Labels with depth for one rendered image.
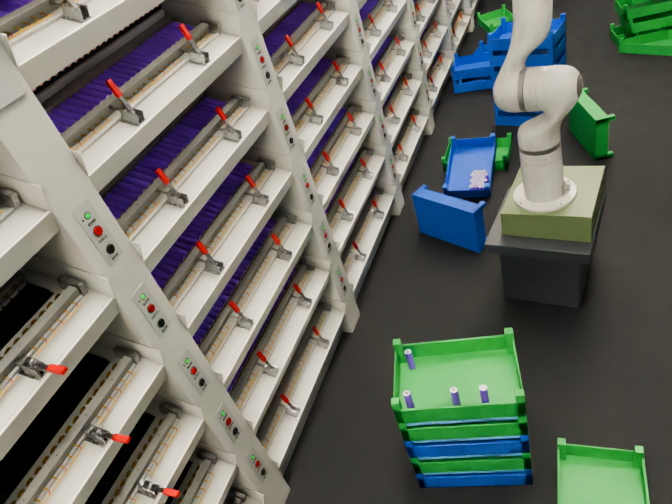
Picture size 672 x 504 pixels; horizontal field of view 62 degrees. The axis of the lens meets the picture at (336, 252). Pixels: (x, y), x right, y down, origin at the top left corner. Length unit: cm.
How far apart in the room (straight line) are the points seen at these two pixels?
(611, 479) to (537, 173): 86
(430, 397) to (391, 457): 37
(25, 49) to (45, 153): 17
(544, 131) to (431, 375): 75
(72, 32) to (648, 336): 172
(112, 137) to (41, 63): 19
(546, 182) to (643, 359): 60
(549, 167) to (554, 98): 23
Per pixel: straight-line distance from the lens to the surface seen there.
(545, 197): 183
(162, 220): 123
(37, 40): 108
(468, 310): 205
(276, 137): 159
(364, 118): 224
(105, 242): 108
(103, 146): 113
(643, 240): 230
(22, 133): 99
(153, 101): 124
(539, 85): 164
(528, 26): 164
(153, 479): 132
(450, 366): 148
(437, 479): 164
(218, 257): 139
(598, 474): 169
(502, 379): 145
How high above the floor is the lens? 149
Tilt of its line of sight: 38 degrees down
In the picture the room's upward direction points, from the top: 20 degrees counter-clockwise
